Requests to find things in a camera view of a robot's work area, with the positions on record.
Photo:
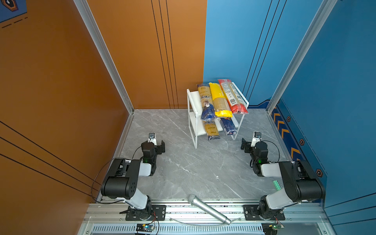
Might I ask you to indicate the aluminium corner post left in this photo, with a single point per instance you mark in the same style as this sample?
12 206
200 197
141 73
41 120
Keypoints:
94 31

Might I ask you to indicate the small green lego strip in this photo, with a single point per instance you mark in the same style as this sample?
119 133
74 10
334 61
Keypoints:
276 184

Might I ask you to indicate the aluminium corner post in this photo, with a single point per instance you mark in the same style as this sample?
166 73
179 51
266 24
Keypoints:
94 31
313 30

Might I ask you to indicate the silver microphone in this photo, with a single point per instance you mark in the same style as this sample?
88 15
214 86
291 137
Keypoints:
195 201

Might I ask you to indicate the yellow blue-top spaghetti bag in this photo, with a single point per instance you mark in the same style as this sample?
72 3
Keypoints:
208 112

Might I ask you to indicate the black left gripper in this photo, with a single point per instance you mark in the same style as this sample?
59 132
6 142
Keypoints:
161 148

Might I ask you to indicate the blue yellow spaghetti bag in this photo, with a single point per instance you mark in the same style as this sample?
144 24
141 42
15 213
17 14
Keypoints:
211 129

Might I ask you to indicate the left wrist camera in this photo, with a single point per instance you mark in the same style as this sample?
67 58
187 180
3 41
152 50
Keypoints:
152 138

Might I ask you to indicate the circuit board right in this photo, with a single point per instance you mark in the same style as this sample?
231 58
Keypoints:
272 229

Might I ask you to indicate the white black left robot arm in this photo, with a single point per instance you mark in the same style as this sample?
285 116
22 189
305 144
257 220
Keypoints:
121 180

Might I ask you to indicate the red spaghetti package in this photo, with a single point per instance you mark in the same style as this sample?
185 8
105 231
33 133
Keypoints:
233 97

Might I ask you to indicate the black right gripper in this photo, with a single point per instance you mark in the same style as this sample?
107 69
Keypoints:
247 146

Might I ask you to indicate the green circuit board left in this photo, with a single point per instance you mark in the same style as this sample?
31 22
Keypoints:
145 228

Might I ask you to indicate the white two-tier metal shelf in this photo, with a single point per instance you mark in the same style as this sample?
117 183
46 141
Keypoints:
195 124

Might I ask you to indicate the dark blue Barilla spaghetti box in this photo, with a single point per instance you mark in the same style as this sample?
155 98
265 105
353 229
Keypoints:
228 126

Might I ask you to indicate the aluminium corner post right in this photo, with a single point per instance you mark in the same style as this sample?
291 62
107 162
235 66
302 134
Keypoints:
313 30

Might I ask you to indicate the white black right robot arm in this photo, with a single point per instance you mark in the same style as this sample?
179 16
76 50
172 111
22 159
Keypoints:
300 182

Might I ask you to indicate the yellow spaghetti package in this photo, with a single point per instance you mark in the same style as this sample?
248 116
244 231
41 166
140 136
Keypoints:
221 106

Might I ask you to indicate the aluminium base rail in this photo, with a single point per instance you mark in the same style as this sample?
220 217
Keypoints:
179 217

